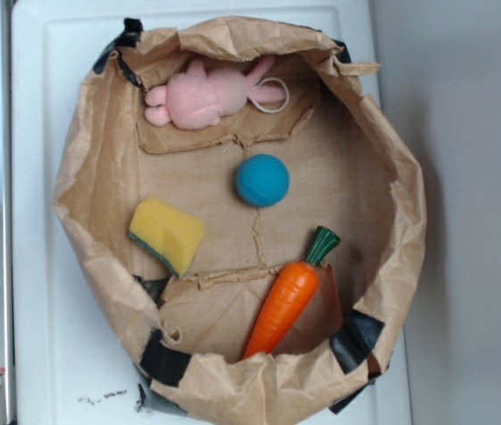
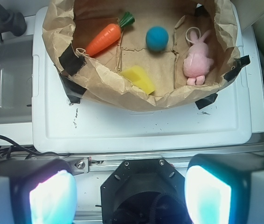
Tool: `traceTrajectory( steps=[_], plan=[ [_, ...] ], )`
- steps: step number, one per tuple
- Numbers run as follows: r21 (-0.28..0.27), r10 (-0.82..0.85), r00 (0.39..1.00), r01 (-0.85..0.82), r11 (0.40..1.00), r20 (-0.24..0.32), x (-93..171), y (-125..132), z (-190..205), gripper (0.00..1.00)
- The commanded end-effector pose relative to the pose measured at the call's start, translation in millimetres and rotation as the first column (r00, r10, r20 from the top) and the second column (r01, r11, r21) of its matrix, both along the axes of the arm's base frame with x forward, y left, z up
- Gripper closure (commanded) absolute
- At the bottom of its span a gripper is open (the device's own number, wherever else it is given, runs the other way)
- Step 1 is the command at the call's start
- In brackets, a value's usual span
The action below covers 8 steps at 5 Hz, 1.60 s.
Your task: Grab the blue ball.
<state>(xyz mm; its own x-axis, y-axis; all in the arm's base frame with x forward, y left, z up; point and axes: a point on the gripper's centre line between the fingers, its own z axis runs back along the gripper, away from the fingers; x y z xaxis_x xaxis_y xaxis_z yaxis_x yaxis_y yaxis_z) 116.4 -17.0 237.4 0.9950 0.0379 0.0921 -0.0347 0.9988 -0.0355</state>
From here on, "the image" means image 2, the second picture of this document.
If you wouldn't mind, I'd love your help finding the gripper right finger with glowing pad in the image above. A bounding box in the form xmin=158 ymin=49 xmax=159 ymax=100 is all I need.
xmin=184 ymin=153 xmax=264 ymax=224

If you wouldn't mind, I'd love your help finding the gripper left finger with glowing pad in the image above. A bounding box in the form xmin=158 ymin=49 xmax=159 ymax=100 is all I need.
xmin=0 ymin=159 xmax=77 ymax=224

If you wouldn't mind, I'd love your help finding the blue felt ball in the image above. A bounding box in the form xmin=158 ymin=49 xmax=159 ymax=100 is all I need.
xmin=146 ymin=26 xmax=169 ymax=52

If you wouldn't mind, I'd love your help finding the white plastic bin lid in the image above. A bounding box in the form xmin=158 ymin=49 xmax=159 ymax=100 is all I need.
xmin=32 ymin=7 xmax=264 ymax=154

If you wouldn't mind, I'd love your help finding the grey sink basin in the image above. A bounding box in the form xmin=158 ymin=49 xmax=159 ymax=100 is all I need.
xmin=0 ymin=35 xmax=33 ymax=124

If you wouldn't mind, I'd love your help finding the pink plush bunny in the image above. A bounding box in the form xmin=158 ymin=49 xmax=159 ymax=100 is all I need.
xmin=183 ymin=27 xmax=214 ymax=86

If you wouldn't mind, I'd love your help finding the yellow sponge with green backing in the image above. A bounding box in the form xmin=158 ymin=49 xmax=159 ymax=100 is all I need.
xmin=120 ymin=65 xmax=155 ymax=95

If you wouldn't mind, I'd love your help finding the brown paper bag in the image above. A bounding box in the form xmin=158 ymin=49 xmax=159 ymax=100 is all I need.
xmin=42 ymin=0 xmax=250 ymax=112

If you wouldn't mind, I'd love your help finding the orange plastic toy carrot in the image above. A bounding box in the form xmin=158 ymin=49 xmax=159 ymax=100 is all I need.
xmin=85 ymin=12 xmax=135 ymax=56

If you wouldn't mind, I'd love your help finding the black faucet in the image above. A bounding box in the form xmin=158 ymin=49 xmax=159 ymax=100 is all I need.
xmin=0 ymin=4 xmax=27 ymax=42

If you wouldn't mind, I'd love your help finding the aluminium frame rail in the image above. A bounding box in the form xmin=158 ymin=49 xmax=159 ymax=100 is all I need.
xmin=29 ymin=141 xmax=264 ymax=175

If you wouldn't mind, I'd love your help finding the black thin cable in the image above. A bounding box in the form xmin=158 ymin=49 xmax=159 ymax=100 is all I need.
xmin=0 ymin=130 xmax=69 ymax=161

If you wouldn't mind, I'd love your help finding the black octagonal mount plate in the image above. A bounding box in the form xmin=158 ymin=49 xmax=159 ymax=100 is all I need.
xmin=100 ymin=158 xmax=192 ymax=224

